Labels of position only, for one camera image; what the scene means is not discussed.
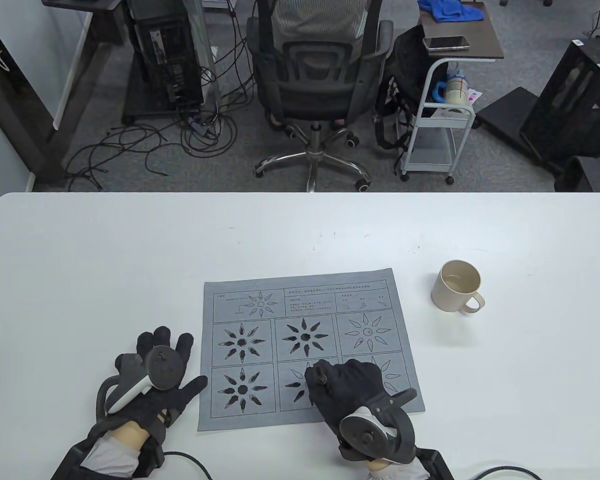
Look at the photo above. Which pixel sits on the black open computer case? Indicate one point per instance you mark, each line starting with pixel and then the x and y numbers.
pixel 570 100

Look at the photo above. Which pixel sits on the dark desk with white panel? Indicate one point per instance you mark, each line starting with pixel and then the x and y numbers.
pixel 75 60

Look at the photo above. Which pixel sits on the blue cloth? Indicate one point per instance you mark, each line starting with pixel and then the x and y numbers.
pixel 450 10

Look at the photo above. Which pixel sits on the person's right hand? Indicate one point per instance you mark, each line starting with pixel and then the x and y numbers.
pixel 352 387

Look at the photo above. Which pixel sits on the white drinking bottle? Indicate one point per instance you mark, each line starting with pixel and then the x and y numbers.
pixel 455 90

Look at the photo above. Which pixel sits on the dark smartphone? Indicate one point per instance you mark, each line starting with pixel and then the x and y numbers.
pixel 445 43

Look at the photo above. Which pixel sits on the person's left forearm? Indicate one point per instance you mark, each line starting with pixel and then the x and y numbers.
pixel 112 452

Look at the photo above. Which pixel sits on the black backpack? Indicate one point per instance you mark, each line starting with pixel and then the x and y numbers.
pixel 405 65

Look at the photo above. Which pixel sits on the black mesh office chair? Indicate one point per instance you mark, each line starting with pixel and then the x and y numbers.
pixel 320 80

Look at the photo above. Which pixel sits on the grey water writing practice cloth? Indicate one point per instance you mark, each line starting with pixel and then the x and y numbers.
pixel 260 300

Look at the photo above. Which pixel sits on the dark grey handheld controller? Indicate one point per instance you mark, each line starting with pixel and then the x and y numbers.
pixel 164 370
pixel 364 437

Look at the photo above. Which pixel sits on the white cart brown top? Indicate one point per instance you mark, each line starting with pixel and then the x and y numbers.
pixel 480 40

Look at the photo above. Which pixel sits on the person's left hand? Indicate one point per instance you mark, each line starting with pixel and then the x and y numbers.
pixel 186 395

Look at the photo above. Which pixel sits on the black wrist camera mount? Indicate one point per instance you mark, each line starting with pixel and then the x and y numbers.
pixel 435 465
pixel 152 457

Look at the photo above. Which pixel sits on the aluminium frame post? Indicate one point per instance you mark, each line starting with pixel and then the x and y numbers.
pixel 202 50

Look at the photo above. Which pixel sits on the black flat base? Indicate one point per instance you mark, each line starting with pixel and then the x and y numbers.
pixel 505 110

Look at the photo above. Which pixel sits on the colourful paper card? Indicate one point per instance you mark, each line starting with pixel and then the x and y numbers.
pixel 474 96

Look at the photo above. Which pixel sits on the black computer tower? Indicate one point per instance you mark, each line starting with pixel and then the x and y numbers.
pixel 165 60

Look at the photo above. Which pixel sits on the dark vertical post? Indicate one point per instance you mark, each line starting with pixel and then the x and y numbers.
pixel 15 100

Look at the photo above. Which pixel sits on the beige mug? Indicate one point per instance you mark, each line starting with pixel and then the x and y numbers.
pixel 447 298

